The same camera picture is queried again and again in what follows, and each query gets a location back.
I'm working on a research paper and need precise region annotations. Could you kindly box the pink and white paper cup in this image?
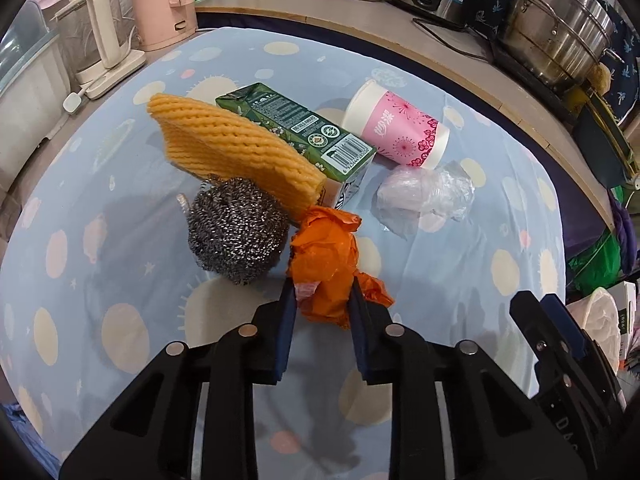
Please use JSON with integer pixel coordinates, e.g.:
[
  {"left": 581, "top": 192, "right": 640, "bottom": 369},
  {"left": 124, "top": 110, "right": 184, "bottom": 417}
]
[{"left": 341, "top": 79, "right": 451, "bottom": 168}]

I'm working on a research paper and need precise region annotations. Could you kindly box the black power cable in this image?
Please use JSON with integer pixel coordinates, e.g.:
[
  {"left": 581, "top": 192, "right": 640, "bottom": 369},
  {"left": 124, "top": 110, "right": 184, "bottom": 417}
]
[{"left": 411, "top": 16, "right": 496, "bottom": 63}]

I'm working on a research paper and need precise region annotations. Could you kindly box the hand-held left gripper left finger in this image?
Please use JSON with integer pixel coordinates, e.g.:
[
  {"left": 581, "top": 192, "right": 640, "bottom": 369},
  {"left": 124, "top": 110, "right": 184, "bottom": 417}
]
[{"left": 59, "top": 275, "right": 301, "bottom": 480}]

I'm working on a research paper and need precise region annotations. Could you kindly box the crumpled clear plastic bag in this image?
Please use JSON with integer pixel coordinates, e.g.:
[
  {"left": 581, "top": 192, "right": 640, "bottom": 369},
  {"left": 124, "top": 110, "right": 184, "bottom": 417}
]
[{"left": 376, "top": 160, "right": 476, "bottom": 238}]

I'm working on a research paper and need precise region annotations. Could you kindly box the white milk gift box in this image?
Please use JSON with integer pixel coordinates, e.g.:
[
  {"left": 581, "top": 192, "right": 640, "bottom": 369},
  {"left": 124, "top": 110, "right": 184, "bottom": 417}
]
[{"left": 615, "top": 280, "right": 640, "bottom": 366}]

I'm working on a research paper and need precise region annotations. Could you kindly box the white glass electric kettle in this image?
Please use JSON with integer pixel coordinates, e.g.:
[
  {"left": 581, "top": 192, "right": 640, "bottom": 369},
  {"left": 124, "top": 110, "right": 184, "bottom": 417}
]
[{"left": 52, "top": 0, "right": 148, "bottom": 101}]

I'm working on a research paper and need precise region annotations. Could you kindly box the trash bin with white liner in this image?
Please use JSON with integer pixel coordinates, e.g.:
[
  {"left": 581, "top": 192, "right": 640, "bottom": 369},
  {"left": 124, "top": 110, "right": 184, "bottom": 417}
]
[{"left": 570, "top": 285, "right": 626, "bottom": 371}]

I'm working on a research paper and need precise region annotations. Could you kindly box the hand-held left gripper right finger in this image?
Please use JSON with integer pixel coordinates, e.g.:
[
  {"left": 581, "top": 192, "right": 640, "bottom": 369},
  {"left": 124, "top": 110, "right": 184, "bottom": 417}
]
[{"left": 349, "top": 275, "right": 588, "bottom": 480}]

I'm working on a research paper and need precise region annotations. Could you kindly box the black induction cooktop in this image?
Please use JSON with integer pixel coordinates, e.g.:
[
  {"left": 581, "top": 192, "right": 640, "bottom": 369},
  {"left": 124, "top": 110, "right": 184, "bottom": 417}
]
[{"left": 490, "top": 40, "right": 576, "bottom": 96}]

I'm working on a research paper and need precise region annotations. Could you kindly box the large steel steamer pot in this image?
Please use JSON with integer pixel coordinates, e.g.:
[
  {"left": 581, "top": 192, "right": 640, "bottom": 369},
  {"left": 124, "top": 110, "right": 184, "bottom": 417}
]
[{"left": 497, "top": 0, "right": 626, "bottom": 92}]

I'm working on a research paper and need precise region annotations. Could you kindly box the orange plastic bag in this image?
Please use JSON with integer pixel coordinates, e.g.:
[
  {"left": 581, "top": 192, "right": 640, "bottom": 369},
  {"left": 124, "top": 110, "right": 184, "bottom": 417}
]
[{"left": 286, "top": 205, "right": 396, "bottom": 331}]

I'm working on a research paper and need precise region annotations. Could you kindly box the pink electric kettle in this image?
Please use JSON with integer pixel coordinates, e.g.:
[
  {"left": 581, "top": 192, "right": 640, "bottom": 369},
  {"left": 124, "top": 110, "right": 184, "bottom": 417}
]
[{"left": 129, "top": 0, "right": 198, "bottom": 52}]

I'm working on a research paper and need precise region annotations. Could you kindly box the orange foam fruit net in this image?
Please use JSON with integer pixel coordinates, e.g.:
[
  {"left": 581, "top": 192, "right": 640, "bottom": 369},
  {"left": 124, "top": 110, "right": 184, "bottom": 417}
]
[{"left": 146, "top": 92, "right": 327, "bottom": 216}]

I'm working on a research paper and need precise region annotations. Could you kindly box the purple cloth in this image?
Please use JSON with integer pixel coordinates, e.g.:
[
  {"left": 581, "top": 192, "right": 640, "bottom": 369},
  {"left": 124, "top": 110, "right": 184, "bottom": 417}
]
[{"left": 612, "top": 200, "right": 640, "bottom": 281}]

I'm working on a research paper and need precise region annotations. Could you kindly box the dark green drink carton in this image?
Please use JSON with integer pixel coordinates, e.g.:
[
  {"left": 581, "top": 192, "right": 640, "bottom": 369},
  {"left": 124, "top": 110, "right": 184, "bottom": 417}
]
[{"left": 215, "top": 82, "right": 377, "bottom": 211}]

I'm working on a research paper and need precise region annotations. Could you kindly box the brown loofah sponge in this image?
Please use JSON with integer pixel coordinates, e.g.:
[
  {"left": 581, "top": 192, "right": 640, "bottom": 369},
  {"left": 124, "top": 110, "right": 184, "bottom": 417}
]
[{"left": 587, "top": 62, "right": 613, "bottom": 93}]

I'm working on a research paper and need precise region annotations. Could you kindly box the green plastic bag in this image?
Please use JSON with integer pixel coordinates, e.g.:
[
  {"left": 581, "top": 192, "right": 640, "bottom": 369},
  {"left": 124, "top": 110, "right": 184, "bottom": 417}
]
[{"left": 567, "top": 230, "right": 626, "bottom": 296}]

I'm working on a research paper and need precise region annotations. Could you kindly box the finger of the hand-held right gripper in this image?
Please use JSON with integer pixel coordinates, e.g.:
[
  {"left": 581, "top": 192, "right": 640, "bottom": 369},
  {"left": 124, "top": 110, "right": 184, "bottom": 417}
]
[
  {"left": 509, "top": 290, "right": 571, "bottom": 381},
  {"left": 542, "top": 294, "right": 603, "bottom": 361}
]

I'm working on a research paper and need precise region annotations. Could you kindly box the white container with clear lid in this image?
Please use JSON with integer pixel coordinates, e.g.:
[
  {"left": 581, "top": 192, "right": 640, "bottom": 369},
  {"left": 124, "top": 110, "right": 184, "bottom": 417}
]
[{"left": 0, "top": 0, "right": 71, "bottom": 191}]

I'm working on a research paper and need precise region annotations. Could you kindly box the navy floral cloth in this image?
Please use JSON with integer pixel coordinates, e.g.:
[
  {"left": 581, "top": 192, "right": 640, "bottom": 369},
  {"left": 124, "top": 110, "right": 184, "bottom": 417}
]
[{"left": 470, "top": 0, "right": 640, "bottom": 126}]

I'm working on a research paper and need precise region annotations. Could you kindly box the steel wool scrubber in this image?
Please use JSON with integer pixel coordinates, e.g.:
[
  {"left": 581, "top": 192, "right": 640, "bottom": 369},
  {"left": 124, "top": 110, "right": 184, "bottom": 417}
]
[{"left": 186, "top": 175, "right": 291, "bottom": 286}]

